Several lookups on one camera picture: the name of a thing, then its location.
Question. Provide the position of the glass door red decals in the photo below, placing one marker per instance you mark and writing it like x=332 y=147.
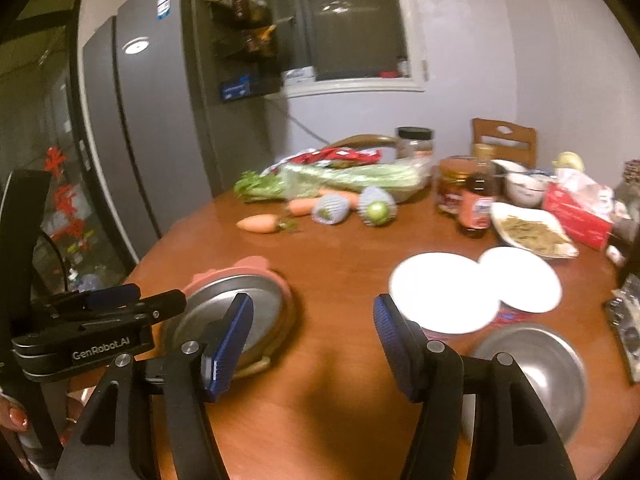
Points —
x=55 y=160

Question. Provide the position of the woven basket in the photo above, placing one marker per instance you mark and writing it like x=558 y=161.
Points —
x=632 y=171

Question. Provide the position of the bagged celery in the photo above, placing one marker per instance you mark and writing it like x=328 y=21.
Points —
x=350 y=177

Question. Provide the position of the brown sauce bottle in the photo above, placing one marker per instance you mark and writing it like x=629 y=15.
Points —
x=477 y=210

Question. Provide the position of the large red paper bowl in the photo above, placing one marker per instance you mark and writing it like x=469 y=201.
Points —
x=440 y=290

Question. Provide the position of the grey refrigerator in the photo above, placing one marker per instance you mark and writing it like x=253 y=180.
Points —
x=150 y=135

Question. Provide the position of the clear jar black lid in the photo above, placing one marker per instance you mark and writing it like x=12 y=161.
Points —
x=415 y=147

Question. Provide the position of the white box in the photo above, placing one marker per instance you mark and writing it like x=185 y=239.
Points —
x=299 y=75

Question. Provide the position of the pale yellow fruit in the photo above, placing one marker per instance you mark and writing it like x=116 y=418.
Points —
x=569 y=161

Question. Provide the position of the blue box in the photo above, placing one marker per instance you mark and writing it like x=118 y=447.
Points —
x=234 y=89

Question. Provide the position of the wooden chair curved back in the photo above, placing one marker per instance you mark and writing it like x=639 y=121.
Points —
x=360 y=139

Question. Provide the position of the red snack bag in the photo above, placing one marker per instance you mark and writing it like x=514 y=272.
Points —
x=345 y=154

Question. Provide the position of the small red paper bowl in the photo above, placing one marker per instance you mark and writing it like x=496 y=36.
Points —
x=525 y=280

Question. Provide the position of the person's left hand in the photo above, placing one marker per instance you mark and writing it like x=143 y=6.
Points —
x=12 y=412

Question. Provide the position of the white framed window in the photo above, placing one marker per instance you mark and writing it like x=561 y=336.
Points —
x=350 y=20

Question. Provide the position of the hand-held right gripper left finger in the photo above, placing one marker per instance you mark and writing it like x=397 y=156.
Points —
x=227 y=345

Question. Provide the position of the white plate of food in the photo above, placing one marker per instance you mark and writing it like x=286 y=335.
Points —
x=530 y=230

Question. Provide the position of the clear plastic case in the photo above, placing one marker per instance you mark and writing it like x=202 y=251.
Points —
x=625 y=330

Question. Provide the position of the red label pickle jar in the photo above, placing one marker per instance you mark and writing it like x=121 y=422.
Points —
x=450 y=185

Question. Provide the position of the black fridge side rack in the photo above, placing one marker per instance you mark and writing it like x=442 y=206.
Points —
x=250 y=40

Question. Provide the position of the carrot with green stem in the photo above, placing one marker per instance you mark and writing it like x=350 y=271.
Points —
x=257 y=223

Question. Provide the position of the grey round metal pan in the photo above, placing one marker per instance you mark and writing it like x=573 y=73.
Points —
x=215 y=295

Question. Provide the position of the orange carrot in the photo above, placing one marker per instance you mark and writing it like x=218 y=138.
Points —
x=302 y=206
x=345 y=197

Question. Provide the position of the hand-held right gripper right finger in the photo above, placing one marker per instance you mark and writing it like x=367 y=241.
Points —
x=395 y=350

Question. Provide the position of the white blue ceramic bowl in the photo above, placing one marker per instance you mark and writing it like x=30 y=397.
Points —
x=525 y=187

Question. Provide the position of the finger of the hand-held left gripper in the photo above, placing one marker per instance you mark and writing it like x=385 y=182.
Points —
x=160 y=305
x=115 y=296

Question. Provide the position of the wooden chair cutout back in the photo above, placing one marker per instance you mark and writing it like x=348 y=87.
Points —
x=505 y=135

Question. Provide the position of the yellow shell-shaped plate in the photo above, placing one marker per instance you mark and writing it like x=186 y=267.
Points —
x=257 y=364

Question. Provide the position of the steel bowl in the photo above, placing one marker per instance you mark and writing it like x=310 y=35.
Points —
x=545 y=380

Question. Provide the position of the black thermos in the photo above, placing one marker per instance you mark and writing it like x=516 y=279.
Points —
x=627 y=245

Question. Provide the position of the red tissue box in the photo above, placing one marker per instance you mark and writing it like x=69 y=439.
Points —
x=575 y=215

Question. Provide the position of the green fruit in foam net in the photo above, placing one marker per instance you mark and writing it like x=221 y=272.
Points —
x=330 y=210
x=377 y=210

